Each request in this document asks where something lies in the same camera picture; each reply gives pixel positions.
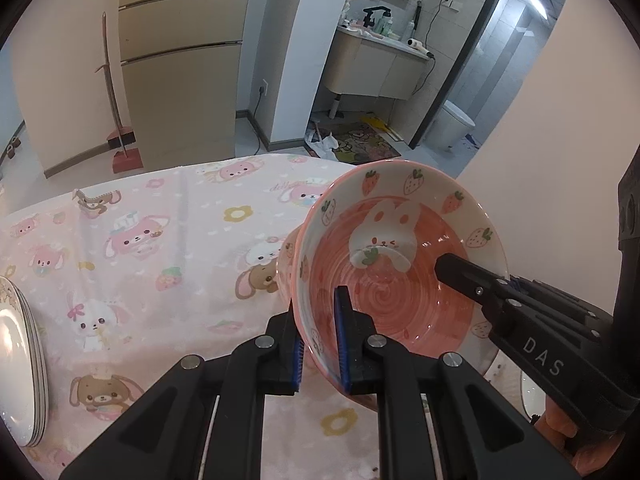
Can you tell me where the white plastic bag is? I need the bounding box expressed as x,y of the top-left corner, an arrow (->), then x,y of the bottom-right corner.
304,129 -> 347,159

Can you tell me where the white deep cartoon plate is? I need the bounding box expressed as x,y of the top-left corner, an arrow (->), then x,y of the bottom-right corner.
0,275 -> 39,448

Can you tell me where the person's right hand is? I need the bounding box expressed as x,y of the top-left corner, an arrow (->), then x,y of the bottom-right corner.
536,399 -> 597,475

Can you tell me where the broom with wooden handle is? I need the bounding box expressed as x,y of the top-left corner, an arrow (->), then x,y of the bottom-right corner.
95,11 -> 137,151

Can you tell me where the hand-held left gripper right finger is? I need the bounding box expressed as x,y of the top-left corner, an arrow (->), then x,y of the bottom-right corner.
333,285 -> 584,480

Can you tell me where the red dustpan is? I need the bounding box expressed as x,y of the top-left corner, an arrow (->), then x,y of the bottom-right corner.
112,144 -> 146,175

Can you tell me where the pink printed tablecloth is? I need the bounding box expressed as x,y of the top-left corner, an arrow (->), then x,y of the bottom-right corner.
0,152 -> 551,480

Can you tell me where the black faucet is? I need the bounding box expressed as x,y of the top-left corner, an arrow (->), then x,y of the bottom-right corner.
362,5 -> 391,29

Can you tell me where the pink strawberry bowl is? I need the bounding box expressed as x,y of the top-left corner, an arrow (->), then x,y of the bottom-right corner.
277,160 -> 510,413

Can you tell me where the white hair dryer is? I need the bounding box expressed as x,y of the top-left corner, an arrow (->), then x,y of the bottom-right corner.
405,37 -> 435,59

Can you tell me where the dark door frame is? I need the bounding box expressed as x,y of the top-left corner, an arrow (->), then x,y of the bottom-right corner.
409,0 -> 522,150

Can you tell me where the cartoon bath mat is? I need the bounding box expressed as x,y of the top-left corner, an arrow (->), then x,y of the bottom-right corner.
326,122 -> 404,165

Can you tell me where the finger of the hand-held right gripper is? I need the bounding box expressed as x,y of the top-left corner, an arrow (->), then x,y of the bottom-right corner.
434,253 -> 519,332
509,275 -> 614,332

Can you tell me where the beige refrigerator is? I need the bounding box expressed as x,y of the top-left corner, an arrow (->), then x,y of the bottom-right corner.
119,0 -> 251,172

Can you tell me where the beige vanity cabinet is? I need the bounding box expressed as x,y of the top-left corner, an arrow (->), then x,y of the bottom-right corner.
325,25 -> 435,102

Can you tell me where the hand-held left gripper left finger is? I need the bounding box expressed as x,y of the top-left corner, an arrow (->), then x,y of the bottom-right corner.
57,309 -> 306,480

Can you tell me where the black power cable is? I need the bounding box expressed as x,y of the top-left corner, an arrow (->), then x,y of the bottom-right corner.
247,91 -> 265,157

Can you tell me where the white toilet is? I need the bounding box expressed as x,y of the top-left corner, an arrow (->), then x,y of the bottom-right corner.
429,99 -> 476,151

